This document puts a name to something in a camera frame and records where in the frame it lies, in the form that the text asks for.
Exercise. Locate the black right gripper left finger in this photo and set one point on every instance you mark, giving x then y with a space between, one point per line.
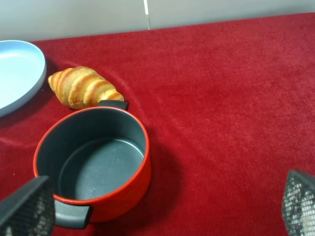
30 210

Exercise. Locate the red tablecloth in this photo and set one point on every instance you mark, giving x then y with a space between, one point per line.
229 108

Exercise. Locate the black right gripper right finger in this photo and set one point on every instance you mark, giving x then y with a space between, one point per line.
298 205

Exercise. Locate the croissant bread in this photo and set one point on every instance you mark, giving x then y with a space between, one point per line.
82 87

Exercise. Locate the light blue shallow plate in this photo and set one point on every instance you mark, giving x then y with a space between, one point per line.
23 70

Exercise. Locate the red pot with grey interior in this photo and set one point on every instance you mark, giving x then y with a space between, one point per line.
98 162

